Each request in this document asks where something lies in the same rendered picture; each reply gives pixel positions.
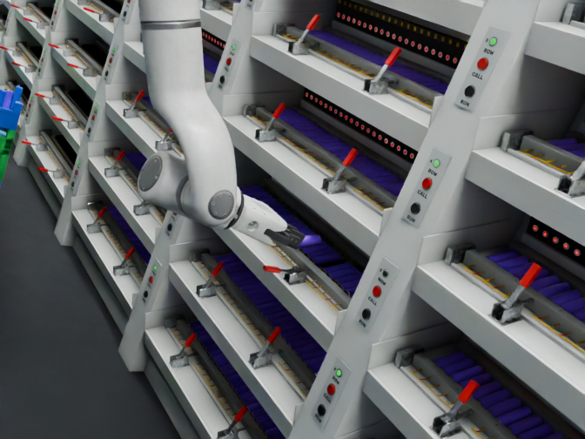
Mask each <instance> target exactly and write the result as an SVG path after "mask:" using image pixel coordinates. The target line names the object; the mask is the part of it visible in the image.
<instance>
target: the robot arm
mask: <svg viewBox="0 0 585 439"><path fill-rule="evenodd" d="M138 7H139V16H140V24H141V32H142V39H143V47H144V54H145V69H146V76H147V84H148V91H149V96H150V100H151V104H152V106H153V108H154V110H155V111H156V112H157V113H158V114H159V115H160V116H161V117H162V118H163V119H164V120H165V122H166V123H167V124H168V125H169V126H170V127H171V129H172V131H173V132H174V134H175V136H176V138H177V140H178V142H179V144H180V147H181V149H182V152H183V154H184V157H185V161H184V160H182V159H180V158H178V157H176V156H174V155H172V154H170V153H169V152H165V151H159V152H155V153H154V154H152V155H151V156H150V157H149V158H148V159H147V160H146V162H145V164H144V166H143V167H142V169H141V172H140V174H139V177H138V195H139V196H140V198H141V199H143V200H145V201H148V202H150V203H152V204H154V205H156V206H160V207H163V208H164V209H167V210H169V211H171V212H174V213H177V214H179V215H182V216H184V217H186V218H188V219H190V220H194V221H197V222H198V223H201V224H203V225H205V226H208V227H210V228H211V229H216V230H221V229H224V230H225V229H228V228H230V227H231V228H233V229H235V230H237V231H239V232H240V233H243V234H245V235H247V236H249V237H251V238H254V239H256V240H258V241H261V242H263V243H265V244H267V245H270V246H275V245H276V242H275V240H276V241H278V242H279V243H281V244H283V245H285V246H289V247H291V248H294V249H298V248H299V246H300V244H301V242H302V241H303V239H304V238H305V235H304V234H303V233H300V232H298V228H297V227H295V226H291V225H289V224H287V223H286V222H285V221H284V220H283V219H282V218H281V217H280V216H279V215H278V214H277V213H275V212H274V211H273V210H272V209H271V207H269V206H268V205H267V204H265V203H263V202H261V201H259V200H256V199H253V198H251V197H248V196H246V195H244V194H243V193H242V192H241V191H240V190H239V188H238V187H237V174H236V164H235V157H234V150H233V146H232V140H231V137H230V134H229V132H228V130H227V128H226V125H225V122H224V121H223V119H222V118H221V116H220V115H219V112H218V111H217V109H216V108H215V106H214V105H213V103H212V101H211V100H210V99H209V97H208V95H207V92H206V89H205V73H204V59H203V45H202V32H201V20H200V9H199V0H138Z"/></svg>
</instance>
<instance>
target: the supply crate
mask: <svg viewBox="0 0 585 439"><path fill-rule="evenodd" d="M6 92H7V91H4V90H1V89H0V127H3V128H6V129H9V130H12V131H15V130H16V129H17V124H18V120H19V118H20V114H21V110H22V108H23V103H21V95H22V92H23V87H20V86H16V89H15V92H14V93H13V96H12V99H11V102H10V108H9V109H6V108H3V102H4V99H5V95H6Z"/></svg>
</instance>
